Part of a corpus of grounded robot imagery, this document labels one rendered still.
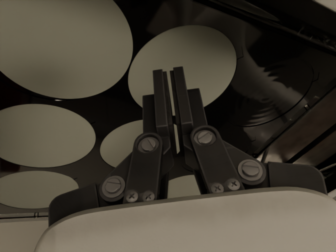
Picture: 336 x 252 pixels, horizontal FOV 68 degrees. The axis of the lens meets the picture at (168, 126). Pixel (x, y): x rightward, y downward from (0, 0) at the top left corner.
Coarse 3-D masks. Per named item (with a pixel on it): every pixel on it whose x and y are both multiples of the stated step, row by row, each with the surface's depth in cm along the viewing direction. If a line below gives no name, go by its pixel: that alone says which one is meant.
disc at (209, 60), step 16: (176, 32) 19; (192, 32) 19; (208, 32) 20; (144, 48) 20; (160, 48) 20; (176, 48) 20; (192, 48) 20; (208, 48) 21; (224, 48) 21; (144, 64) 21; (160, 64) 21; (176, 64) 21; (192, 64) 22; (208, 64) 22; (224, 64) 23; (128, 80) 22; (144, 80) 22; (192, 80) 23; (208, 80) 24; (224, 80) 24; (208, 96) 25
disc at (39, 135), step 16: (0, 112) 21; (16, 112) 22; (32, 112) 22; (48, 112) 22; (64, 112) 23; (0, 128) 23; (16, 128) 23; (32, 128) 23; (48, 128) 24; (64, 128) 24; (80, 128) 25; (0, 144) 24; (16, 144) 25; (32, 144) 25; (48, 144) 26; (64, 144) 26; (80, 144) 27; (16, 160) 26; (32, 160) 27; (48, 160) 28; (64, 160) 28
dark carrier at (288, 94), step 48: (144, 0) 17; (192, 0) 17; (240, 48) 22; (288, 48) 23; (0, 96) 20; (48, 96) 21; (96, 96) 22; (240, 96) 27; (288, 96) 28; (96, 144) 27; (240, 144) 34
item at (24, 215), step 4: (36, 212) 36; (40, 212) 37; (44, 212) 37; (0, 216) 34; (4, 216) 35; (8, 216) 35; (12, 216) 35; (16, 216) 35; (20, 216) 36; (24, 216) 36; (28, 216) 36; (32, 216) 36; (40, 216) 37; (44, 216) 37
